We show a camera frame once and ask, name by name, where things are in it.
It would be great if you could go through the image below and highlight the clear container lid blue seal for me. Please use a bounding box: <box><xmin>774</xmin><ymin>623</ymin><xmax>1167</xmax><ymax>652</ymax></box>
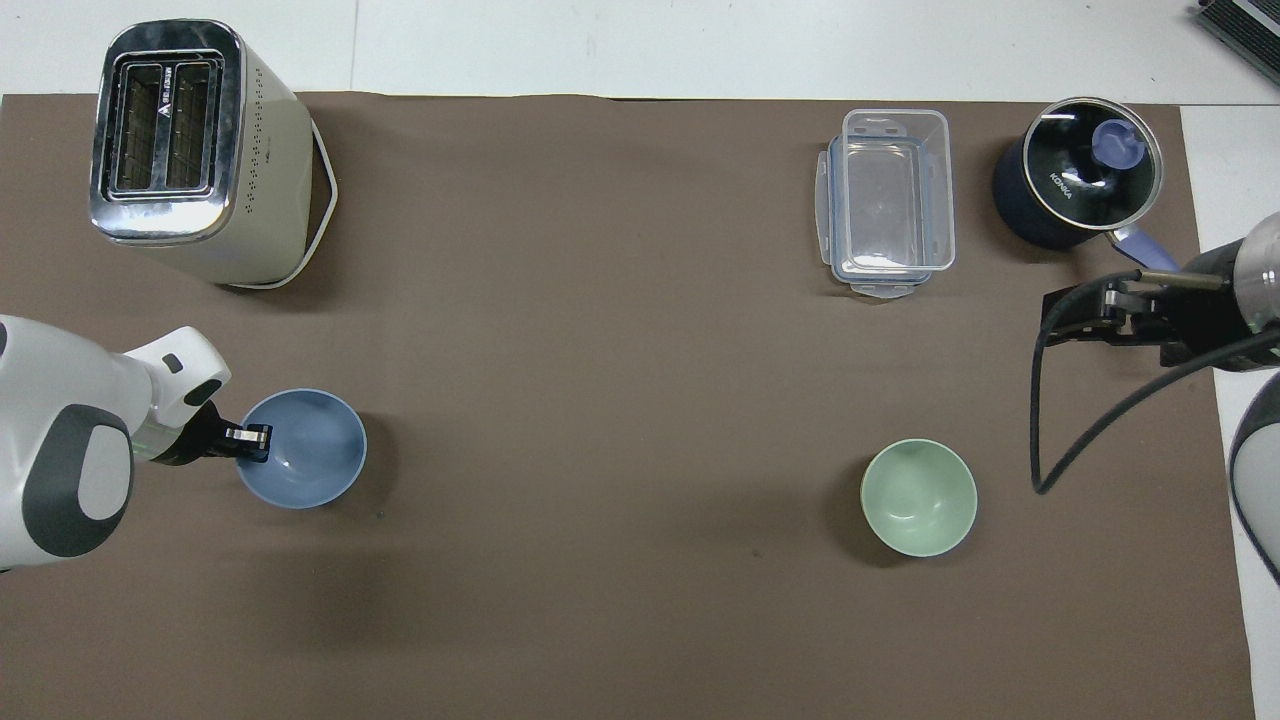
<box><xmin>816</xmin><ymin>135</ymin><xmax>947</xmax><ymax>300</ymax></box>

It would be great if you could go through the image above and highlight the black cable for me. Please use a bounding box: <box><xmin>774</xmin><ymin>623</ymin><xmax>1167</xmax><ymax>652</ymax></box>
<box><xmin>1029</xmin><ymin>267</ymin><xmax>1280</xmax><ymax>497</ymax></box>

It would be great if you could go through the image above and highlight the green bowl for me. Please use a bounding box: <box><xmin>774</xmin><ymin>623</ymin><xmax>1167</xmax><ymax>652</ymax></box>
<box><xmin>860</xmin><ymin>438</ymin><xmax>979</xmax><ymax>558</ymax></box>

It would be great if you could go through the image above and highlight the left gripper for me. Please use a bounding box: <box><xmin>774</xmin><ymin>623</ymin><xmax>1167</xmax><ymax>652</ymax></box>
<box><xmin>150</xmin><ymin>402</ymin><xmax>230</xmax><ymax>468</ymax></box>

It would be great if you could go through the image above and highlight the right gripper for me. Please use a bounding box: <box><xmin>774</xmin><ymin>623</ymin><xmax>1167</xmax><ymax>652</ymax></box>
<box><xmin>1159</xmin><ymin>245</ymin><xmax>1247</xmax><ymax>374</ymax></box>

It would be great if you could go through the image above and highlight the glass pot lid purple knob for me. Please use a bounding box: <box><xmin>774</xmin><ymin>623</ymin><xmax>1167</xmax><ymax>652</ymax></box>
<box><xmin>1022</xmin><ymin>97</ymin><xmax>1167</xmax><ymax>230</ymax></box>

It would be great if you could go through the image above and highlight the cream and chrome toaster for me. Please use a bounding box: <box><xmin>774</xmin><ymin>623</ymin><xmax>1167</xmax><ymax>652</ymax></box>
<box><xmin>88</xmin><ymin>18</ymin><xmax>340</xmax><ymax>292</ymax></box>

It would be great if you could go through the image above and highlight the clear plastic food container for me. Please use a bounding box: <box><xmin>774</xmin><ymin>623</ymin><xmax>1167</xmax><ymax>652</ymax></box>
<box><xmin>839</xmin><ymin>108</ymin><xmax>957</xmax><ymax>277</ymax></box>

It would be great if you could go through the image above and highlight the blue bowl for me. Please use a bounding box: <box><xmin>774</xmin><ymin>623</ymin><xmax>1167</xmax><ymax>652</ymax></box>
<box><xmin>235</xmin><ymin>388</ymin><xmax>368</xmax><ymax>510</ymax></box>

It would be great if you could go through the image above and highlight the dark blue pot purple handle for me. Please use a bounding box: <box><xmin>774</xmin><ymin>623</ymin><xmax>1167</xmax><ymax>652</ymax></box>
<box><xmin>991</xmin><ymin>97</ymin><xmax>1183</xmax><ymax>274</ymax></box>

